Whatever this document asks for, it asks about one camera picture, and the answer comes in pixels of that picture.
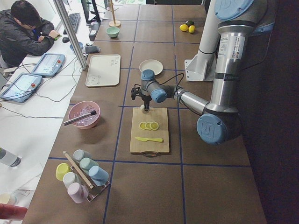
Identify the green bowl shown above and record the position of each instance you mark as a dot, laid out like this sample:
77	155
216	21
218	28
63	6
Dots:
112	32

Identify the yellow cup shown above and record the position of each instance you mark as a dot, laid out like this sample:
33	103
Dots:
61	170

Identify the ice cubes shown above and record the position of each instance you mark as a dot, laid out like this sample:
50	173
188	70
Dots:
82	110

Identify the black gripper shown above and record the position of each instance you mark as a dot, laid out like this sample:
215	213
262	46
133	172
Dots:
145	99

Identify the pink cup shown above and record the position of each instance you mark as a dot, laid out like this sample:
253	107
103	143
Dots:
77	192

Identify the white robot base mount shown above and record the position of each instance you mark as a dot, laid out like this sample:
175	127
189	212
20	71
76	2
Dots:
201	67

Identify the white round plate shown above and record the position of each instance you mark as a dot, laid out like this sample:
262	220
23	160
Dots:
151	64

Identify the wooden mug tree stand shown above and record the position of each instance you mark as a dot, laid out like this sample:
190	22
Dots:
114	22

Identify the steel muddler with black tip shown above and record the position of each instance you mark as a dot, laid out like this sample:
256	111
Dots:
79	118

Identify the black keyboard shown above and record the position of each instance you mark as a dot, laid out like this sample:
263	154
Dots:
74	19

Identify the blue cup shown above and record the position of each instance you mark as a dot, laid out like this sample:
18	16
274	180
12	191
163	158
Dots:
98	175

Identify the aluminium frame post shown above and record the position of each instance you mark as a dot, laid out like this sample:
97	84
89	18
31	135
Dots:
70	32

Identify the grey cup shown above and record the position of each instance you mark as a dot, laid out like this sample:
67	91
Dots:
79	154

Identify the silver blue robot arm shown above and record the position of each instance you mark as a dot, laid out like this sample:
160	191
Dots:
210	36
229	24

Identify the metal cup rack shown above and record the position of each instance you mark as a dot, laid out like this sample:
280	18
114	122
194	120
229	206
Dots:
93	189

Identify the white cup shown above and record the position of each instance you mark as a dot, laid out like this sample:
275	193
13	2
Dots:
70	178

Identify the yellow plastic knife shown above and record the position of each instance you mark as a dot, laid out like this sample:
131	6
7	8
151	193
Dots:
143	139

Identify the pink bowl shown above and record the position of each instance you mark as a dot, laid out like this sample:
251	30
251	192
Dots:
84	103

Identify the white bear serving tray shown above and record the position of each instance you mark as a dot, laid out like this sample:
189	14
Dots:
103	70

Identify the person in dark jacket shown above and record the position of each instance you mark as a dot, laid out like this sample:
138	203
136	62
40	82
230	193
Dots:
23	32

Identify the lemon slice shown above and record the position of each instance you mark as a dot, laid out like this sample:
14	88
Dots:
154	125
148	126
143	125

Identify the yellow lemon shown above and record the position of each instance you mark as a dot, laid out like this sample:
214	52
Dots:
184	27
191	29

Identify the bamboo cutting board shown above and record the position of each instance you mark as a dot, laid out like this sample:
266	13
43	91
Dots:
149	148

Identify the blue teach pendant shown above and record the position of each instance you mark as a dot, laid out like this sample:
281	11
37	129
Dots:
49	65
22	88

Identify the folded grey cloth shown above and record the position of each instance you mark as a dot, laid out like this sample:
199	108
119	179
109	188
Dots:
92	49

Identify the green cup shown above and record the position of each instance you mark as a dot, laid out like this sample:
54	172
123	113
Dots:
86	163

